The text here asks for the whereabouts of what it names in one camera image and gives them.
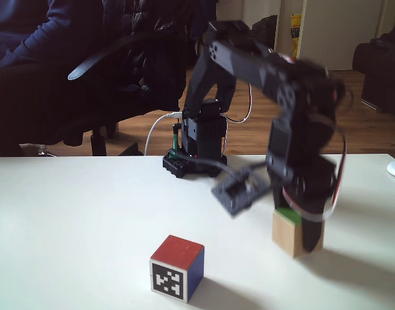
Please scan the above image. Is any wooden cube with green face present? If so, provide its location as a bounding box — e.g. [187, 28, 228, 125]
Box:
[271, 207, 324, 259]

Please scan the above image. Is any wooden cube with black-white tag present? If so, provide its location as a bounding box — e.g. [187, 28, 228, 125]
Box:
[149, 234, 206, 304]

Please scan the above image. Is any black sofa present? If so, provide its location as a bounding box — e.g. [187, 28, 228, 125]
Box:
[352, 27, 395, 114]

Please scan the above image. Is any yellow package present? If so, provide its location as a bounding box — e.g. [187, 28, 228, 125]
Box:
[290, 13, 302, 59]

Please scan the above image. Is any black bag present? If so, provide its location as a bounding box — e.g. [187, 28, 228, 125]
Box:
[251, 14, 278, 51]

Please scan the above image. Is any black office chair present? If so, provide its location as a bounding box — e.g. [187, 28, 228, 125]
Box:
[63, 32, 198, 158]

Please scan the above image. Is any black jacket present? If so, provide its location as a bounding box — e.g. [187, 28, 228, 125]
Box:
[101, 0, 217, 110]

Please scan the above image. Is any person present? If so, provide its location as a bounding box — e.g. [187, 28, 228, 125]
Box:
[0, 0, 120, 156]

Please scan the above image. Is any red-white servo wire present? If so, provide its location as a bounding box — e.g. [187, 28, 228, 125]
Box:
[281, 127, 348, 223]
[225, 82, 254, 124]

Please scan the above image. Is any grey camera mount frame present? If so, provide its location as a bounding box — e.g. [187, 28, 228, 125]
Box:
[211, 164, 272, 218]

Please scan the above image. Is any black camera cable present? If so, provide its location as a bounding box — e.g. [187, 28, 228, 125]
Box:
[176, 154, 237, 178]

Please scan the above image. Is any green-handled tool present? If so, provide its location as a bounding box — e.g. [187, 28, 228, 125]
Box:
[171, 124, 180, 156]

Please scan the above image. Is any white USB cable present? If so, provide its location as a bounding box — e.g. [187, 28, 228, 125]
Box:
[144, 111, 185, 156]

